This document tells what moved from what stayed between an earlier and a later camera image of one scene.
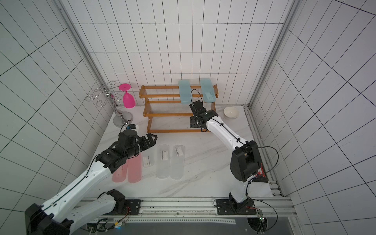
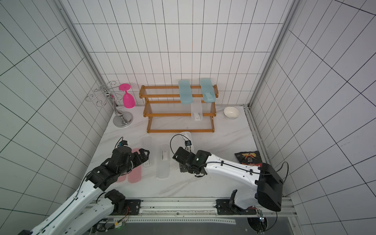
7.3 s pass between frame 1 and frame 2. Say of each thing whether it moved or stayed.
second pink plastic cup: stayed
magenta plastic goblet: stayed
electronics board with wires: stayed
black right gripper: moved
